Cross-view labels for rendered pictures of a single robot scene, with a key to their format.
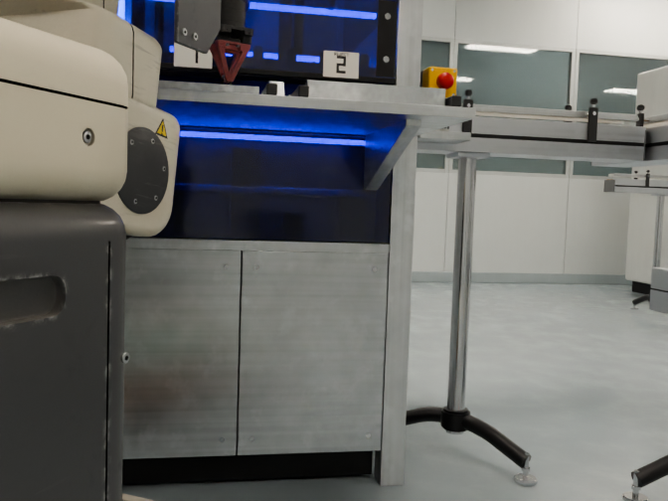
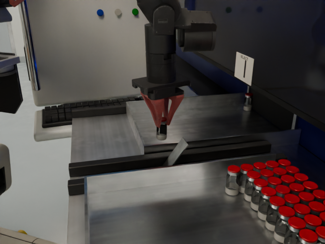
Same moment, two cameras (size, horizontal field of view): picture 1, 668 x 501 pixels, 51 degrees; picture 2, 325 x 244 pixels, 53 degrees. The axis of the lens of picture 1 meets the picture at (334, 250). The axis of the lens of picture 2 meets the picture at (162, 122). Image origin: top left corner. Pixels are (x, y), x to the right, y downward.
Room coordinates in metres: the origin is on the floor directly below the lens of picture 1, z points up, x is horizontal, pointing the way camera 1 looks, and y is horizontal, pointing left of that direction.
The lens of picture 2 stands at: (1.38, -0.39, 1.20)
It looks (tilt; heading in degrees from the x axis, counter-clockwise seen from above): 23 degrees down; 87
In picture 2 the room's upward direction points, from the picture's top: straight up
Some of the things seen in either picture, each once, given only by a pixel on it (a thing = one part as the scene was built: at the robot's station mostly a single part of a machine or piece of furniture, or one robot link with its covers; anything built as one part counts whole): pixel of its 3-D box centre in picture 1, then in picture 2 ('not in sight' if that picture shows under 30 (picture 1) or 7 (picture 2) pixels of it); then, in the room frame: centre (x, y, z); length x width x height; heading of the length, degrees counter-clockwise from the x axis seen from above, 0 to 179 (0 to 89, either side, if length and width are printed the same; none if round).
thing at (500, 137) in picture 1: (519, 127); not in sight; (1.94, -0.50, 0.92); 0.69 x 0.15 x 0.16; 101
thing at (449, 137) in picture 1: (435, 137); not in sight; (1.79, -0.25, 0.87); 0.14 x 0.13 x 0.02; 11
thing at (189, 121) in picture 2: (191, 103); (204, 120); (1.52, 0.32, 0.90); 0.34 x 0.26 x 0.04; 11
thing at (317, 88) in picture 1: (358, 105); (212, 222); (1.47, -0.04, 0.90); 0.34 x 0.26 x 0.04; 10
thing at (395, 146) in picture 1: (389, 158); not in sight; (1.52, -0.11, 0.80); 0.34 x 0.03 x 0.13; 11
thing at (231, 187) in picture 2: not in sight; (232, 180); (1.52, 0.05, 0.91); 0.02 x 0.02 x 0.05
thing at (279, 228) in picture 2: not in sight; (271, 208); (1.56, -0.02, 0.91); 0.18 x 0.02 x 0.05; 100
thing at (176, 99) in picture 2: (229, 58); (160, 104); (1.41, 0.22, 0.97); 0.07 x 0.07 x 0.09; 26
